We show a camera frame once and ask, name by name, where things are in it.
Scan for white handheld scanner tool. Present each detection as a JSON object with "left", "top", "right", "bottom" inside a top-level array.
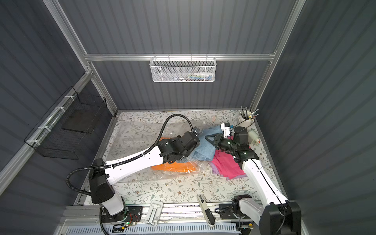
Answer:
[{"left": 197, "top": 194, "right": 215, "bottom": 227}]

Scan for white plastic bracket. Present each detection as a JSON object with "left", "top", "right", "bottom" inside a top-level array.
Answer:
[{"left": 145, "top": 200, "right": 164, "bottom": 226}]

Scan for purple trousers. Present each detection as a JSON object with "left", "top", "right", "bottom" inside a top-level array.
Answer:
[{"left": 210, "top": 162, "right": 246, "bottom": 180}]

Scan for cream metal pencil bucket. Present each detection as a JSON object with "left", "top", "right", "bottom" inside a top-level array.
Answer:
[{"left": 240, "top": 110, "right": 254, "bottom": 122}]

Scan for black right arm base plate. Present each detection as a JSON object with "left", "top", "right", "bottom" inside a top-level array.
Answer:
[{"left": 216, "top": 203, "right": 245, "bottom": 220}]

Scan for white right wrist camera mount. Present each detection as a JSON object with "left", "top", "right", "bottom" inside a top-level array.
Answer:
[{"left": 220, "top": 122, "right": 233, "bottom": 138}]

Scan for clear plastic vacuum bag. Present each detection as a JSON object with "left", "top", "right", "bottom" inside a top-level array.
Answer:
[{"left": 103, "top": 117, "right": 219, "bottom": 184}]

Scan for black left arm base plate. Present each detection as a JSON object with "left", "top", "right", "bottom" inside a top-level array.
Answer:
[{"left": 100, "top": 206, "right": 143, "bottom": 223}]

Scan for pink trousers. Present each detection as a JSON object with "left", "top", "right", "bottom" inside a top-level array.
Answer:
[{"left": 206, "top": 133, "right": 251, "bottom": 180}]

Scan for black wire side basket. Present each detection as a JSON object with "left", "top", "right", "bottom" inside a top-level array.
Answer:
[{"left": 24, "top": 89, "right": 107, "bottom": 160}]

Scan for mint green pencil sharpener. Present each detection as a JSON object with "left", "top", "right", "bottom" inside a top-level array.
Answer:
[{"left": 248, "top": 130, "right": 261, "bottom": 145}]

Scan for white wire wall basket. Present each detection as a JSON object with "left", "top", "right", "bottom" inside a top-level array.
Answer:
[{"left": 149, "top": 58, "right": 217, "bottom": 83}]

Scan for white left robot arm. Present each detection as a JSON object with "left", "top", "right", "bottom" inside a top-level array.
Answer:
[{"left": 89, "top": 132, "right": 200, "bottom": 215}]

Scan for black corrugated cable conduit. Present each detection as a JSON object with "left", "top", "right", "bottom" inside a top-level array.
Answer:
[{"left": 66, "top": 114, "right": 196, "bottom": 197}]

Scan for orange garment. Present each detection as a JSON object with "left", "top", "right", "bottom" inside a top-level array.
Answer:
[{"left": 150, "top": 136, "right": 199, "bottom": 174}]

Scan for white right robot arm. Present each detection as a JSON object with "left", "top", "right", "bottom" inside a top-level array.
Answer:
[{"left": 205, "top": 133, "right": 302, "bottom": 235}]

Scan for blue jeans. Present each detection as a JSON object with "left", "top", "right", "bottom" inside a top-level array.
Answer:
[{"left": 178, "top": 126, "right": 223, "bottom": 163}]

